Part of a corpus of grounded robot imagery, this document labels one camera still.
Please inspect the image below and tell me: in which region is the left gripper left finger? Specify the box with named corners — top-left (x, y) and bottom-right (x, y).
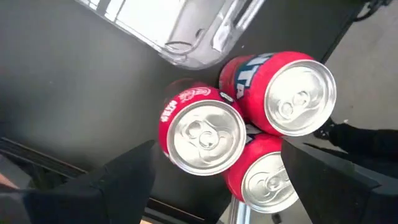
top-left (0, 139), bottom-right (157, 224)

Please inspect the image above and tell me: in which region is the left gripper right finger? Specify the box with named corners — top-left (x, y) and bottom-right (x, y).
top-left (280, 139), bottom-right (398, 224)

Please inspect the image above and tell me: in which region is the red Fanta can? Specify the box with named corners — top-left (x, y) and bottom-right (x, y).
top-left (222, 124), bottom-right (299, 215)
top-left (218, 51), bottom-right (338, 138)

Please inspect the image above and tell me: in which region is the red Coca-Cola can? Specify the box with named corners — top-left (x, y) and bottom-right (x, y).
top-left (157, 78), bottom-right (248, 177)

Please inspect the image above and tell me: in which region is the clear plastic bin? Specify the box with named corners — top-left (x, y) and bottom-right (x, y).
top-left (74, 0), bottom-right (268, 71)

